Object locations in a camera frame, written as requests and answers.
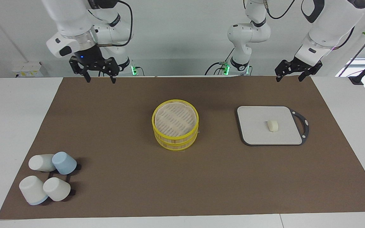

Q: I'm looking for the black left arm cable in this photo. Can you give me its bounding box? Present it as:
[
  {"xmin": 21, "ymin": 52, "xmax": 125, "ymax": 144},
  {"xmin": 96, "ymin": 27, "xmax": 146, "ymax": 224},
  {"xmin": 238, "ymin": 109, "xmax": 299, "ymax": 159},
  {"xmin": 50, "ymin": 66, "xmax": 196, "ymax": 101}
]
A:
[{"xmin": 263, "ymin": 0, "xmax": 297, "ymax": 20}]

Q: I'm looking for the grey cutting board dark rim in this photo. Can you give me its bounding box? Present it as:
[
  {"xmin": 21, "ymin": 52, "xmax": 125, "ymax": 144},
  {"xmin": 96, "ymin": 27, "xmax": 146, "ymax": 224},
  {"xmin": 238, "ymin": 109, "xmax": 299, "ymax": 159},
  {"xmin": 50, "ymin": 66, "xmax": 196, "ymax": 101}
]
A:
[{"xmin": 236, "ymin": 106, "xmax": 310, "ymax": 146}]

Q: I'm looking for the light blue cup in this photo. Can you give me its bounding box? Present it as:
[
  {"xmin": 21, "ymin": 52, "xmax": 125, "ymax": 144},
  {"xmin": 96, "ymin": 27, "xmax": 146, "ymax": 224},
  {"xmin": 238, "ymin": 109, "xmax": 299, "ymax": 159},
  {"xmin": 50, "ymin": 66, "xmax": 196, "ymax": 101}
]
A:
[{"xmin": 52, "ymin": 152, "xmax": 77, "ymax": 175}]

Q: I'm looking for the plain white cup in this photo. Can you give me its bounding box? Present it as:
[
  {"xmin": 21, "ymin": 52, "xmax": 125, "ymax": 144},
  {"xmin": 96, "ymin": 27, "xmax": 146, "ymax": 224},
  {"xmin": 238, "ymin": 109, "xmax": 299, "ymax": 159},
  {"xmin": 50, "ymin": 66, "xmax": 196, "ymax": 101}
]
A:
[
  {"xmin": 43, "ymin": 177, "xmax": 71, "ymax": 201},
  {"xmin": 29, "ymin": 154, "xmax": 56, "ymax": 172}
]

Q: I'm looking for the white wall socket box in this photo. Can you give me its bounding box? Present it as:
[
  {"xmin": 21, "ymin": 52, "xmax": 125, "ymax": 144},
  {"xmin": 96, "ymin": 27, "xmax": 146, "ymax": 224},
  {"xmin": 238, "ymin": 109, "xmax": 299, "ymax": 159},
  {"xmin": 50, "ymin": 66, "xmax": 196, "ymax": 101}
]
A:
[{"xmin": 12, "ymin": 62, "xmax": 43, "ymax": 77}]

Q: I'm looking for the white cup with blue rim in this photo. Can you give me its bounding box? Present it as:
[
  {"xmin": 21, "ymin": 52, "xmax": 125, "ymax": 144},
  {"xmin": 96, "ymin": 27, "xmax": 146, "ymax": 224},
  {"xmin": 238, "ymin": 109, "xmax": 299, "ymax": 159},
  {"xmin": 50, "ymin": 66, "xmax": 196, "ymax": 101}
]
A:
[{"xmin": 19, "ymin": 175, "xmax": 48, "ymax": 205}]

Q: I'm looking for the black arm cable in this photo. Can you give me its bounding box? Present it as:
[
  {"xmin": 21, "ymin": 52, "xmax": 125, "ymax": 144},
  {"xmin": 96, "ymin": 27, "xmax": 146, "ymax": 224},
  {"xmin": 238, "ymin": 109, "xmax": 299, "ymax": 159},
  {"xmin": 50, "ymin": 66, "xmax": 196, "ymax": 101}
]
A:
[
  {"xmin": 263, "ymin": 0, "xmax": 297, "ymax": 20},
  {"xmin": 99, "ymin": 0, "xmax": 134, "ymax": 47}
]

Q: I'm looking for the yellow bamboo steamer basket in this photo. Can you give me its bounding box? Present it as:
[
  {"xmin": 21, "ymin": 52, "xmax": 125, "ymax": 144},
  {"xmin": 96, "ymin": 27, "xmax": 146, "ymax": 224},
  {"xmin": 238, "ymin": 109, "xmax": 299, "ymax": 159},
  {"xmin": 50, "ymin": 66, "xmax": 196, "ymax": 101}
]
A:
[{"xmin": 153, "ymin": 128, "xmax": 199, "ymax": 151}]

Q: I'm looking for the black base cable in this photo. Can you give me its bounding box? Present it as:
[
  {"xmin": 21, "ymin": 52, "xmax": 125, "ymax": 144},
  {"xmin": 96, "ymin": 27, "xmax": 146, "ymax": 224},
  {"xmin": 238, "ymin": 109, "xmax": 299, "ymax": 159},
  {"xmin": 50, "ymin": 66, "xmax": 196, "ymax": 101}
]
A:
[{"xmin": 205, "ymin": 47, "xmax": 235, "ymax": 76}]

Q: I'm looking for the brown table mat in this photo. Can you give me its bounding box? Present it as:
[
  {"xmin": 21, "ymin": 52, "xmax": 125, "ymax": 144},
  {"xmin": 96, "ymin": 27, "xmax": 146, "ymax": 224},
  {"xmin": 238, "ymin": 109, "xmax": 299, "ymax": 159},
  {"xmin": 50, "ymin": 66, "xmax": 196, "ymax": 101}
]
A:
[{"xmin": 0, "ymin": 76, "xmax": 365, "ymax": 219}]

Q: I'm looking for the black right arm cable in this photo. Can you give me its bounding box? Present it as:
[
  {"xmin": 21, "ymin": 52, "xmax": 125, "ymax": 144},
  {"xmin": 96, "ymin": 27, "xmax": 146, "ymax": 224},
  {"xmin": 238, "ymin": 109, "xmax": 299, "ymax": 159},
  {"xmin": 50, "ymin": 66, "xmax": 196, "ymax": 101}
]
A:
[{"xmin": 99, "ymin": 0, "xmax": 134, "ymax": 47}]

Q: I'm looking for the black cup rack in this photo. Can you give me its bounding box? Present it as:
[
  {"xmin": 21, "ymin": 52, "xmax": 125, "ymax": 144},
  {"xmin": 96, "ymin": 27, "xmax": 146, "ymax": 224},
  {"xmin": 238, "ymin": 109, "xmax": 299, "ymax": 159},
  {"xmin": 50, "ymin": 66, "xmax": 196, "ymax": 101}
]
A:
[{"xmin": 47, "ymin": 164, "xmax": 82, "ymax": 197}]

